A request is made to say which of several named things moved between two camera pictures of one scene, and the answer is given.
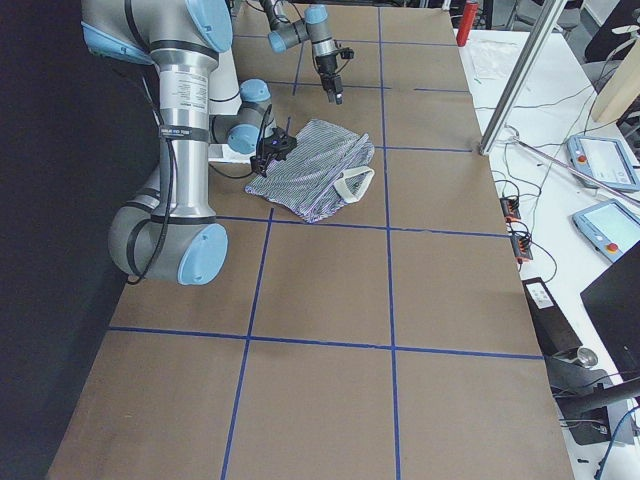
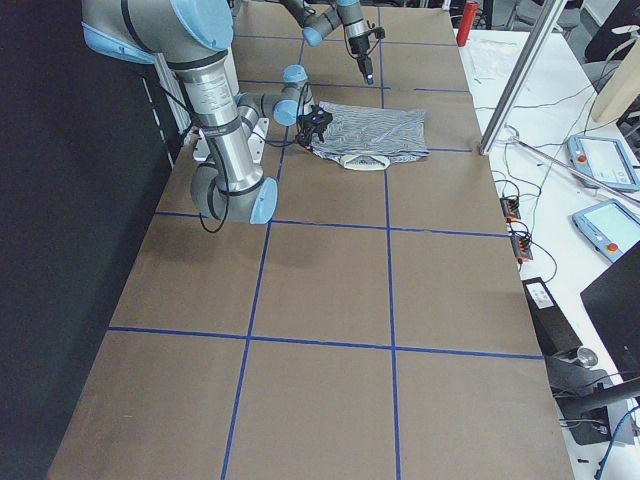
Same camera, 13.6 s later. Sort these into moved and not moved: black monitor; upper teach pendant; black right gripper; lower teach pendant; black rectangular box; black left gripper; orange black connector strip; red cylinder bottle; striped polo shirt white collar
Moved: black right gripper; striped polo shirt white collar; black left gripper
Not moved: upper teach pendant; black rectangular box; orange black connector strip; black monitor; lower teach pendant; red cylinder bottle
